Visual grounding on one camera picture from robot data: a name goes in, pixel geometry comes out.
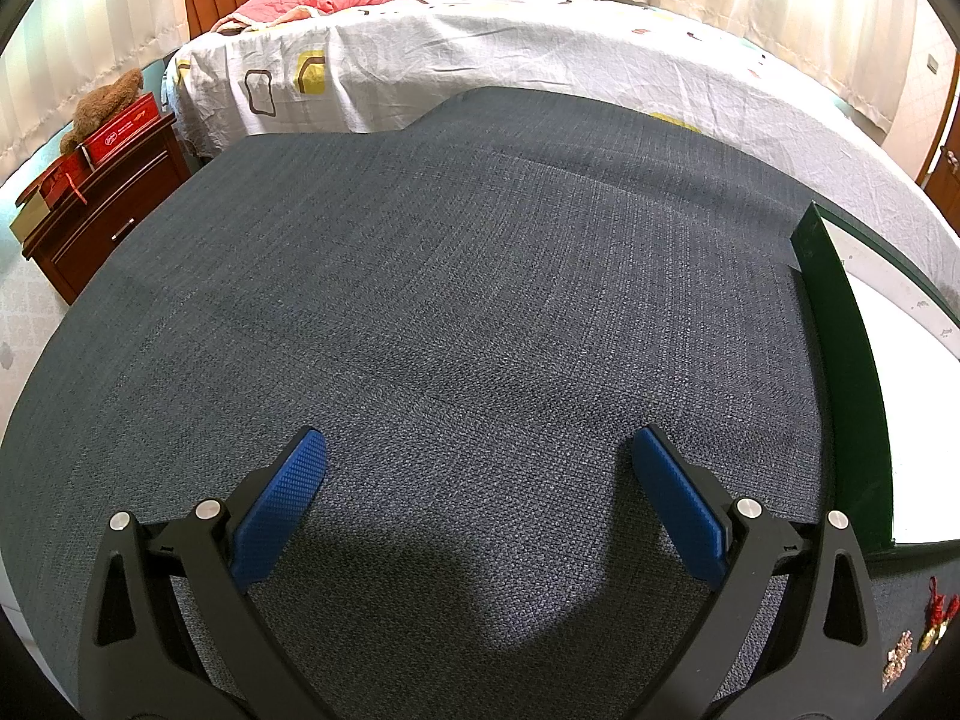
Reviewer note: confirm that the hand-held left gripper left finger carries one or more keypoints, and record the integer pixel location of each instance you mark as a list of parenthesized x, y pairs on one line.
[(277, 510)]

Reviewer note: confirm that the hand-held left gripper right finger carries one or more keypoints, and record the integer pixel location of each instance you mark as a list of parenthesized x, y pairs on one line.
[(679, 506)]

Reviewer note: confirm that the green shallow cardboard box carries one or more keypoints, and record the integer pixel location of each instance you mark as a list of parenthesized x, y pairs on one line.
[(847, 360)]

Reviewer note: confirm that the dark grey tablecloth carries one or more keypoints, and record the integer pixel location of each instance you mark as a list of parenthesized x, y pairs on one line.
[(450, 277)]

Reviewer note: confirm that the wooden nightstand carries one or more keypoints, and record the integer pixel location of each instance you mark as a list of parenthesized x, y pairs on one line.
[(105, 217)]

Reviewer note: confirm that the beige box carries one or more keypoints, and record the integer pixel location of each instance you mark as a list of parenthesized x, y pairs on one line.
[(26, 219)]

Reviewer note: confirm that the red gift box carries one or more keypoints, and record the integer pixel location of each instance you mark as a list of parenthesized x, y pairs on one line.
[(124, 127)]

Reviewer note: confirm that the brown wooden door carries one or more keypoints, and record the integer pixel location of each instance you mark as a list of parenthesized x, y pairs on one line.
[(941, 180)]

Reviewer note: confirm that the brown teddy bear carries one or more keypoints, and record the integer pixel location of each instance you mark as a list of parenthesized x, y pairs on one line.
[(101, 105)]

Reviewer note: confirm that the bed with patterned sheet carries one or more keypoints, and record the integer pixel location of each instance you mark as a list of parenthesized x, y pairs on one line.
[(525, 52)]

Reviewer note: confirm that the white sheer curtain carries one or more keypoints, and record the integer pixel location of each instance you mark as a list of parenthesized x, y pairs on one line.
[(75, 15)]

